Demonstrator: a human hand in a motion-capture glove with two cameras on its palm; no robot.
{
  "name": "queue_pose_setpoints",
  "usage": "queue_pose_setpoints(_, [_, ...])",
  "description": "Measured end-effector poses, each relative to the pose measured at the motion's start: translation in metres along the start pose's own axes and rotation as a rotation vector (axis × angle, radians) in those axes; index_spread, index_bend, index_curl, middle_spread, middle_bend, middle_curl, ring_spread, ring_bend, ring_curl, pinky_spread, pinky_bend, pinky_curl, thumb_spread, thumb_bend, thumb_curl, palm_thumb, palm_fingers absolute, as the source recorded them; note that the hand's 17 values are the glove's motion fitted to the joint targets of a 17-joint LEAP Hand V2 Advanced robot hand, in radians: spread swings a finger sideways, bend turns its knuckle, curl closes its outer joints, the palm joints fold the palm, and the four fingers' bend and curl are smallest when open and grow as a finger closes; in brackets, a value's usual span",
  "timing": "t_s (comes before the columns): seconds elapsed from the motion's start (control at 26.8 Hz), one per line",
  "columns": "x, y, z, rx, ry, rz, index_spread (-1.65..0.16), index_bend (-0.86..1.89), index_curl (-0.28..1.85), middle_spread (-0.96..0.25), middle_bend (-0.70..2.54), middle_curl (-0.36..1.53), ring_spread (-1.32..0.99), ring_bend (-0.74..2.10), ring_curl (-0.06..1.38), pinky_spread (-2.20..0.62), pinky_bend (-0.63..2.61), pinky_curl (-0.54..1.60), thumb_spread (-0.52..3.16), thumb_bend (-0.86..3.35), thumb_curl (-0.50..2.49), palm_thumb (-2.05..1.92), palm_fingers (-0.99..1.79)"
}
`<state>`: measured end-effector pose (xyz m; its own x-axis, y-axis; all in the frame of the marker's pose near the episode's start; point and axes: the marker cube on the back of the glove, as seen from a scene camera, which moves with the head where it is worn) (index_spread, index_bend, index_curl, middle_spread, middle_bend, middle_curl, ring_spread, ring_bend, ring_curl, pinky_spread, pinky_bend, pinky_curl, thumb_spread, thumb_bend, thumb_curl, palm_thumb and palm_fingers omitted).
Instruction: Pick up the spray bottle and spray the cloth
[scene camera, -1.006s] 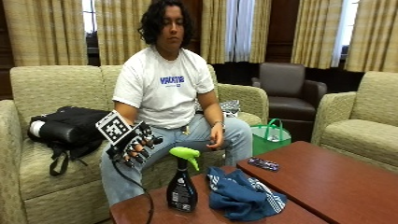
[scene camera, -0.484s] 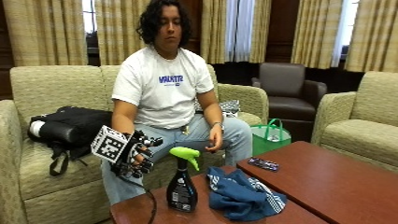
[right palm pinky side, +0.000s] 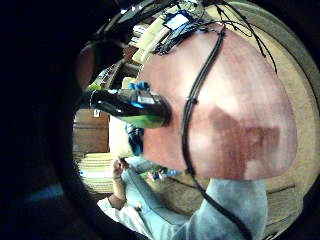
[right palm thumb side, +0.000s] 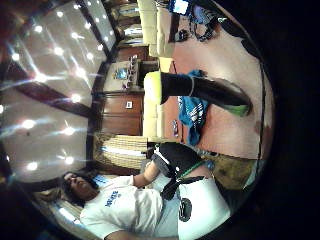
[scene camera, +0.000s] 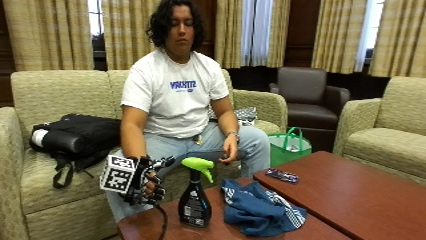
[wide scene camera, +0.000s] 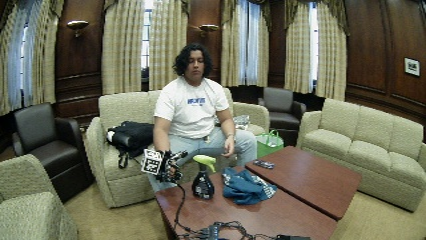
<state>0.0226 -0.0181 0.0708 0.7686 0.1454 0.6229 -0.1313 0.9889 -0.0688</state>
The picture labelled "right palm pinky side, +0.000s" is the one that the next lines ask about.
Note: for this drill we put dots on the colourful toys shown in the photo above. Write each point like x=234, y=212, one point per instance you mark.
x=157, y=174

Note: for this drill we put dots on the brown wooden cabinet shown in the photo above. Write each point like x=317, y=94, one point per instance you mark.
x=90, y=131

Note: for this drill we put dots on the the person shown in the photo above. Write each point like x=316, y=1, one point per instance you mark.
x=160, y=213

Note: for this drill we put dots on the beige sofa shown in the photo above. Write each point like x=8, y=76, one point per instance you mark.
x=151, y=36

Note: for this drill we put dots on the black electronic device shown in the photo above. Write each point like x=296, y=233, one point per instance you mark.
x=173, y=40

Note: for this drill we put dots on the laptop with white screen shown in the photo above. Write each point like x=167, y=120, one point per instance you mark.
x=176, y=20

